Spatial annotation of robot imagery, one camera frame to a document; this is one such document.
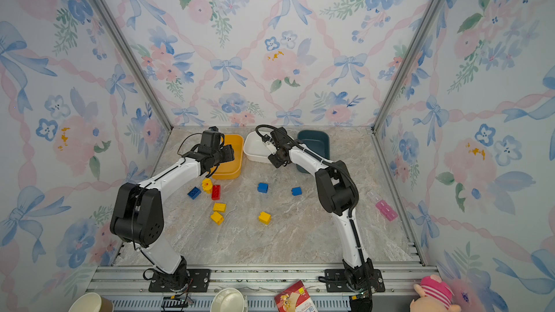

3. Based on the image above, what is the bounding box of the yellow plastic bin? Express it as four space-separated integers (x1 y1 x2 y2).
212 134 244 180

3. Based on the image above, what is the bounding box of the white plastic bin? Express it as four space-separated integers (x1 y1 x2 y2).
243 131 276 164

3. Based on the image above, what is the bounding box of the yellow round lego piece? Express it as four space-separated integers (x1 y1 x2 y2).
202 179 213 194

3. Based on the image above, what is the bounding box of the dark teal plastic bin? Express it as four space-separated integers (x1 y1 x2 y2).
297 129 330 159

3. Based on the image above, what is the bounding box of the blue lego brick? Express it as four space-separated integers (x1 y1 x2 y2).
291 187 303 196
257 183 269 194
187 187 202 200

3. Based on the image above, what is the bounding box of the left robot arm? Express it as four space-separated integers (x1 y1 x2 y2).
110 144 234 292

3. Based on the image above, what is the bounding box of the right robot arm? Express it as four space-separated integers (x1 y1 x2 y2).
255 124 374 292

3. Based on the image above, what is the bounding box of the red lego brick left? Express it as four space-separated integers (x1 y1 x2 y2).
211 185 221 201

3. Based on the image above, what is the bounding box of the yellow lego brick upper left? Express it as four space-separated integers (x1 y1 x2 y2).
212 203 226 212

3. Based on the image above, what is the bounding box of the yellow lego brick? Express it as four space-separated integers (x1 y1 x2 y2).
212 203 226 212
210 211 224 225
258 212 272 225

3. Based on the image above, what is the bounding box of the yellow lego brick lower left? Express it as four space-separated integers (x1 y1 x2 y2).
210 211 224 225

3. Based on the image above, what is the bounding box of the yellow lego brick centre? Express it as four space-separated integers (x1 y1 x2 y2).
258 212 272 225

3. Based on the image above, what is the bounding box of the pink lego brick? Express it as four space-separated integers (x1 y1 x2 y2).
375 199 398 222

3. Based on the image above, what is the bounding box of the white paper cup centre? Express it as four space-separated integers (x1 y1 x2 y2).
210 287 248 312

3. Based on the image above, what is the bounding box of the red snack box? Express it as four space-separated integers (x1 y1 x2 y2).
274 280 318 312

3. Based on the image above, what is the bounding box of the paper cup left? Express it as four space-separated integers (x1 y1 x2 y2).
69 293 114 312

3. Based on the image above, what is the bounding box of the pink plush toy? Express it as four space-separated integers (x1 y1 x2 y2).
409 274 462 312

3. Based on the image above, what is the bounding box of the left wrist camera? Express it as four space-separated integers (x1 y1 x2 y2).
198 127 224 155

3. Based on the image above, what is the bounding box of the black corrugated cable right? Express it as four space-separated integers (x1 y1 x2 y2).
254 124 361 265

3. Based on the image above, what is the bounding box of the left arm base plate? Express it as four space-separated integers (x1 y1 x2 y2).
143 269 212 293

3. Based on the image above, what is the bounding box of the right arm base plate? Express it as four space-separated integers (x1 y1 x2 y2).
318 269 386 293

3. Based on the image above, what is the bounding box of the aluminium rail frame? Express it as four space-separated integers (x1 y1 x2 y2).
87 262 438 311

